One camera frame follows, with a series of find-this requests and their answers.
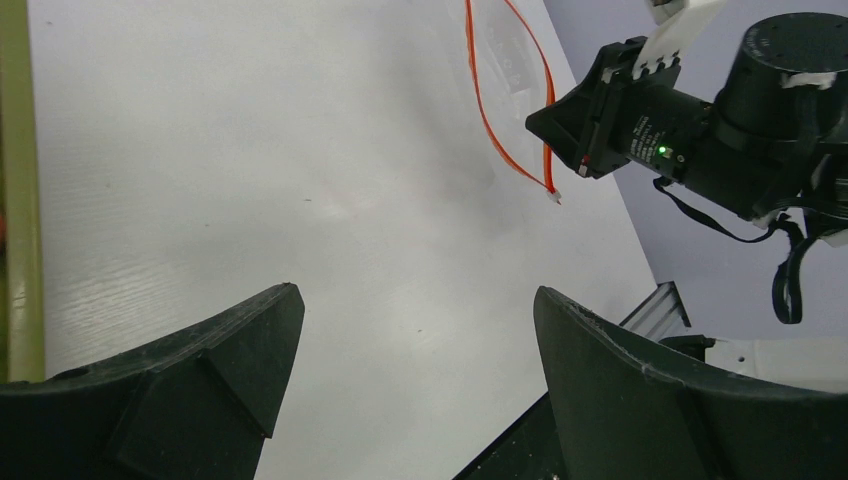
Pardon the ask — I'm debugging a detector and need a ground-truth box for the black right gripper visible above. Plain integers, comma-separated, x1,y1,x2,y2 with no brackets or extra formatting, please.
525,37,704,179

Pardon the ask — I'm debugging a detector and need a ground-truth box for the aluminium frame rail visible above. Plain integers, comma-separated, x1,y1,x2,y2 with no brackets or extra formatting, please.
619,281,692,341

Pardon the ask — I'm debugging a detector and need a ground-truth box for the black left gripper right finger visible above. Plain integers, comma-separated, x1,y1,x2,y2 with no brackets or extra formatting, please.
533,287,847,479

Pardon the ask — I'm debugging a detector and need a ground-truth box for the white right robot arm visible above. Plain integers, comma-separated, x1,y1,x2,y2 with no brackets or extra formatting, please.
526,12,847,247

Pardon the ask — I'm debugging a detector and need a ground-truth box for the black looped cable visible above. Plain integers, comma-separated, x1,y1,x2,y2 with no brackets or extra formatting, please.
652,175,823,326

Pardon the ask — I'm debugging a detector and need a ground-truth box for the olive green plastic bin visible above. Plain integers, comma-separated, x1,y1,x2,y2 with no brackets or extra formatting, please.
1,1,45,384

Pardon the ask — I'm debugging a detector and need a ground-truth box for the clear zip bag orange zipper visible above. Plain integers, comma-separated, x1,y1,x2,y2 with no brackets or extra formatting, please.
463,1,561,204

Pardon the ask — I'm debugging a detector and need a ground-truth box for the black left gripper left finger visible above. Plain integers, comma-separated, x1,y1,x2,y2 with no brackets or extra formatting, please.
1,283,305,479

